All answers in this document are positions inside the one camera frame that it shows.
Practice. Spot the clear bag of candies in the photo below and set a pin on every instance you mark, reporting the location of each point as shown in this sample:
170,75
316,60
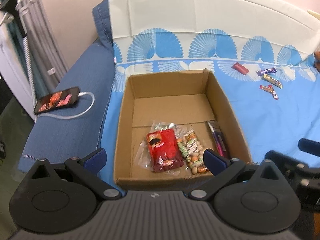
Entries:
162,126

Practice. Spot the blue fan-print bedsheet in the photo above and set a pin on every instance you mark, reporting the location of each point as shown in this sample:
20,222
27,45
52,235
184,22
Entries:
262,120

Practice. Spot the clear bag of peanuts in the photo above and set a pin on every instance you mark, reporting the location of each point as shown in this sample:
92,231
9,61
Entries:
192,145

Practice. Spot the red coffee stick packet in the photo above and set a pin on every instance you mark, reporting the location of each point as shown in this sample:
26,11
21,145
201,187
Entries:
274,94
266,87

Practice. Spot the blue sofa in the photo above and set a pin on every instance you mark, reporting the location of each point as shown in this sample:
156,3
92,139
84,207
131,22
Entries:
70,135

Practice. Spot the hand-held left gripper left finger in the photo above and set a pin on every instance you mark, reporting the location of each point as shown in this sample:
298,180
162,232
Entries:
96,158

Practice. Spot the long purple bar packet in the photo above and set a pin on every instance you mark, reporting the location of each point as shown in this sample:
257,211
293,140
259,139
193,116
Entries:
217,137

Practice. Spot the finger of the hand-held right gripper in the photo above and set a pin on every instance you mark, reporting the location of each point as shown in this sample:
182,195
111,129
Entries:
308,144

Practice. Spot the black smartphone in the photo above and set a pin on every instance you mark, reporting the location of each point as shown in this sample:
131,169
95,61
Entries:
56,100

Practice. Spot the purple candy wrapper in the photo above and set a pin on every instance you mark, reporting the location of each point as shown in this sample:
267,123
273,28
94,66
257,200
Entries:
265,72

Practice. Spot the brown cardboard box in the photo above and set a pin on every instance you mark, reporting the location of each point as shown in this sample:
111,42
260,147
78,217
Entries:
170,105

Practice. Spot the small white clip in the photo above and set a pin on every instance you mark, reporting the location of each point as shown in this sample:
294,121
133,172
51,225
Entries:
51,71

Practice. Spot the gooseneck phone holder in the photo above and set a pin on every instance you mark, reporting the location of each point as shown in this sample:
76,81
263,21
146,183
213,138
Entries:
11,5

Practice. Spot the large red pouch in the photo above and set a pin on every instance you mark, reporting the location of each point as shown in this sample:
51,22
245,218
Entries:
167,147

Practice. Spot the grey curtain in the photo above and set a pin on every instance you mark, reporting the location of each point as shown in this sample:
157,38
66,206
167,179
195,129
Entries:
47,42

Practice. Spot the yellow snack packet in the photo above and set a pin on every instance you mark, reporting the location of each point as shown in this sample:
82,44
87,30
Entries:
272,81

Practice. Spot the small red packet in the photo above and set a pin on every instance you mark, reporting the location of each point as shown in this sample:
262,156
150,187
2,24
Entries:
239,68

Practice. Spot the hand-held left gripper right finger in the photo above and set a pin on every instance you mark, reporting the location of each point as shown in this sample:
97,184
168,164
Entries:
212,161

